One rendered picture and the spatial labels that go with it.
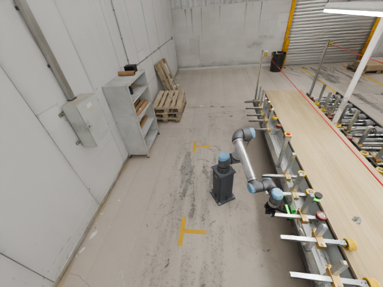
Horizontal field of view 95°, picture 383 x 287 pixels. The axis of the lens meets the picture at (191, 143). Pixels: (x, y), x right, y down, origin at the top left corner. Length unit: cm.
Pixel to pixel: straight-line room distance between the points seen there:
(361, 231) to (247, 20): 822
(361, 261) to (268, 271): 102
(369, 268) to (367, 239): 24
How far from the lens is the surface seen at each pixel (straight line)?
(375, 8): 200
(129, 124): 346
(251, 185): 166
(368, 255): 202
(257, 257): 266
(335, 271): 170
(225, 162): 237
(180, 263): 260
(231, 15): 902
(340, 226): 206
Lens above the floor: 246
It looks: 38 degrees down
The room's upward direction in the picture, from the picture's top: 6 degrees counter-clockwise
